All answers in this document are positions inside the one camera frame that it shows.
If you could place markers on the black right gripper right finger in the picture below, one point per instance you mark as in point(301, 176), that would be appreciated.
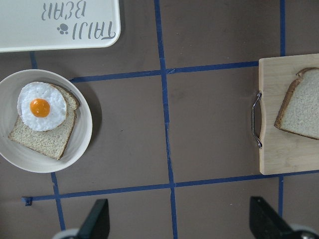
point(264, 221)

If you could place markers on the white round plate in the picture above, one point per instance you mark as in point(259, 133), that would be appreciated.
point(28, 159)

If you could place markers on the cream bear serving tray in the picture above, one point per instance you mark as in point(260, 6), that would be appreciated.
point(34, 25)

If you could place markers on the wooden cutting board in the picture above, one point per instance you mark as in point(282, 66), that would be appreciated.
point(283, 152)

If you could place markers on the fried egg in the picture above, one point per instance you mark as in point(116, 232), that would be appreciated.
point(41, 106)

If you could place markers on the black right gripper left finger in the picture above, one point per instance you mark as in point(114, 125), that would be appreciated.
point(97, 223)

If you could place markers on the bread slice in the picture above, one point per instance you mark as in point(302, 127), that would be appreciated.
point(299, 111)
point(51, 143)

